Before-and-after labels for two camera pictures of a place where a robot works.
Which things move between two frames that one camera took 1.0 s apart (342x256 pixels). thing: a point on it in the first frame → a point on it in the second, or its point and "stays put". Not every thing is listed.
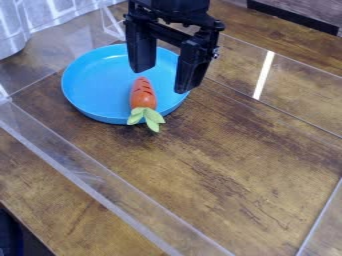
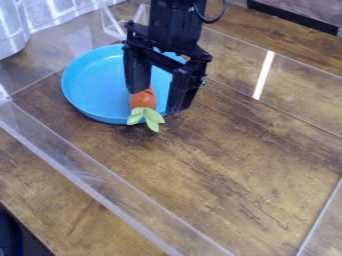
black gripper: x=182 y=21 → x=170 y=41
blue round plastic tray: x=98 y=80 stays put
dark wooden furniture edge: x=318 y=15 stays put
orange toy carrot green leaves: x=143 y=103 stays put
